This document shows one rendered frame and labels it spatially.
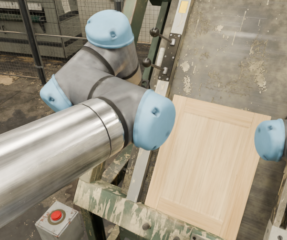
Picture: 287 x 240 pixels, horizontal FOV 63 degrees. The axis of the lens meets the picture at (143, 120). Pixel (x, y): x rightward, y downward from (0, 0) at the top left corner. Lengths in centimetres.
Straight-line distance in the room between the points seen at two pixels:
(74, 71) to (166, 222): 77
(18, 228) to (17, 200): 203
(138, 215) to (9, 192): 86
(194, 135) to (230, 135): 14
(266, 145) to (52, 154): 36
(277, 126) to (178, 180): 61
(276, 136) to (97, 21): 35
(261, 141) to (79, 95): 33
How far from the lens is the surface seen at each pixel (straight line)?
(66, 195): 231
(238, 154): 96
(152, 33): 94
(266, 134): 46
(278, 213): 95
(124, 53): 42
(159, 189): 102
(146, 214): 104
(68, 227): 103
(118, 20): 41
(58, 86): 38
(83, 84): 35
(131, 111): 28
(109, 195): 109
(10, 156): 22
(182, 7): 108
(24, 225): 226
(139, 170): 102
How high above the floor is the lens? 176
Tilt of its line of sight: 35 degrees down
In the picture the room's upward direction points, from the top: straight up
